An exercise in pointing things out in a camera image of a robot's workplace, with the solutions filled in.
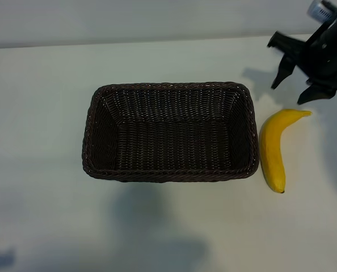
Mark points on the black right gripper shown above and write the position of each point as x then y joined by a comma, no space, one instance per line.
324,59

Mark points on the yellow banana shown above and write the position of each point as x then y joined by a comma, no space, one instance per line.
272,147

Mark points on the dark brown wicker basket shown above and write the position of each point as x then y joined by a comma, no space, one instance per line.
171,141

